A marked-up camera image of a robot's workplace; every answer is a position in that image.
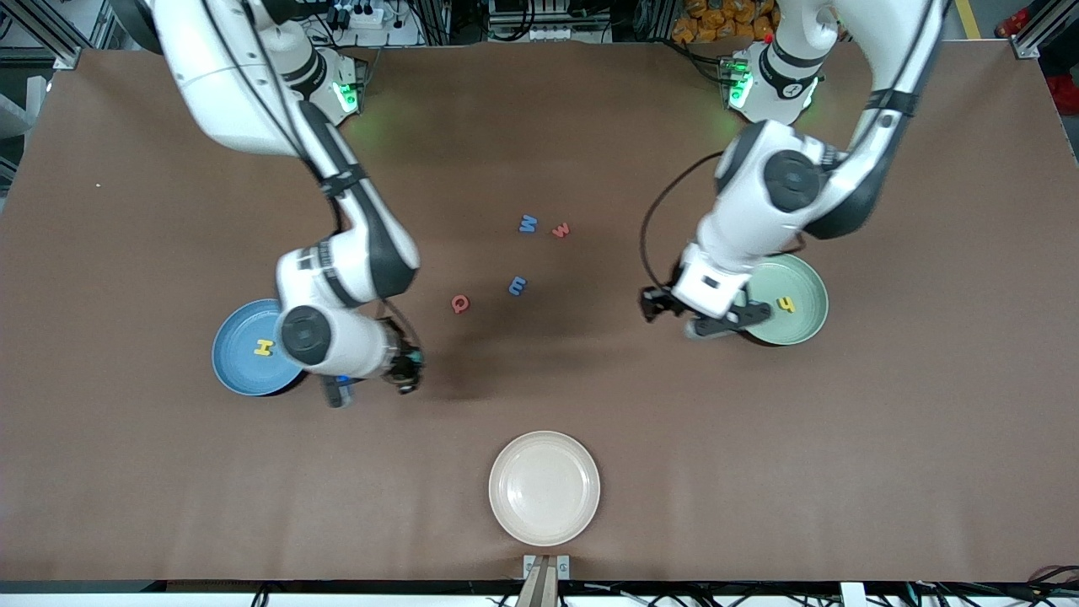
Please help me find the green plate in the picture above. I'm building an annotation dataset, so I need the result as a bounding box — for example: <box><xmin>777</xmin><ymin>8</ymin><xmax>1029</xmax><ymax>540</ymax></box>
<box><xmin>742</xmin><ymin>253</ymin><xmax>829</xmax><ymax>346</ymax></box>

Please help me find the blue plate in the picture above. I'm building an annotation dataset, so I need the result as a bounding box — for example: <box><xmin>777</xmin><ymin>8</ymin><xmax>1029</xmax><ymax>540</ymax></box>
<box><xmin>212</xmin><ymin>298</ymin><xmax>309</xmax><ymax>397</ymax></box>

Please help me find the beige plate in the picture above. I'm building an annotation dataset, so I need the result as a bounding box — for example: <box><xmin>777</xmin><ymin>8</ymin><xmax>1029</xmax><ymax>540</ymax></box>
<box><xmin>489</xmin><ymin>431</ymin><xmax>601</xmax><ymax>547</ymax></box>

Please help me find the brown table mat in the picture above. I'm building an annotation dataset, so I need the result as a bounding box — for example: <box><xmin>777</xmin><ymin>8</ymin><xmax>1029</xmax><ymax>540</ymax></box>
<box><xmin>0</xmin><ymin>38</ymin><xmax>1079</xmax><ymax>583</ymax></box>

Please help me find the equipment rack shelf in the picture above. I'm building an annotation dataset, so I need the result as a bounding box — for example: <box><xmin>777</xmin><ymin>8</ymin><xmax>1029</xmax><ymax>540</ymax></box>
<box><xmin>487</xmin><ymin>0</ymin><xmax>613</xmax><ymax>43</ymax></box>

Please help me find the white power strip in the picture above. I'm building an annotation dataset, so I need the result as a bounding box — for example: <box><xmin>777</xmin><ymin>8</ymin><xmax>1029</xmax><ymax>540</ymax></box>
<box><xmin>331</xmin><ymin>3</ymin><xmax>387</xmax><ymax>29</ymax></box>

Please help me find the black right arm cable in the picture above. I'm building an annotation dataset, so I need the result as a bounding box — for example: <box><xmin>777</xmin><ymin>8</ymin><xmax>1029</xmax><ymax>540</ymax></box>
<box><xmin>201</xmin><ymin>0</ymin><xmax>424</xmax><ymax>348</ymax></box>

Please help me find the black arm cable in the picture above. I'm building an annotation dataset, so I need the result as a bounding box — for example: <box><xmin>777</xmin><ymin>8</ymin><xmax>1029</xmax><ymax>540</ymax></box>
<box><xmin>640</xmin><ymin>0</ymin><xmax>949</xmax><ymax>293</ymax></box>
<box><xmin>201</xmin><ymin>0</ymin><xmax>424</xmax><ymax>348</ymax></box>

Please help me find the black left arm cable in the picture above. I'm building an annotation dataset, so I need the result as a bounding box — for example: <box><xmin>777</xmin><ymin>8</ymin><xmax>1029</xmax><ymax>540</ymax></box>
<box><xmin>640</xmin><ymin>0</ymin><xmax>949</xmax><ymax>293</ymax></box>

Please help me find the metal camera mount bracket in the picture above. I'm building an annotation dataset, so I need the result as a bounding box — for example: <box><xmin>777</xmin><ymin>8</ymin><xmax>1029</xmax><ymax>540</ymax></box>
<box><xmin>523</xmin><ymin>554</ymin><xmax>571</xmax><ymax>607</ymax></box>

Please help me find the aluminium frame profile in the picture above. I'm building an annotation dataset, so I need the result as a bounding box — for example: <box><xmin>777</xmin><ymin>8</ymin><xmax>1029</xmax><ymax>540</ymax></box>
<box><xmin>1012</xmin><ymin>0</ymin><xmax>1079</xmax><ymax>60</ymax></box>
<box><xmin>15</xmin><ymin>0</ymin><xmax>85</xmax><ymax>70</ymax></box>

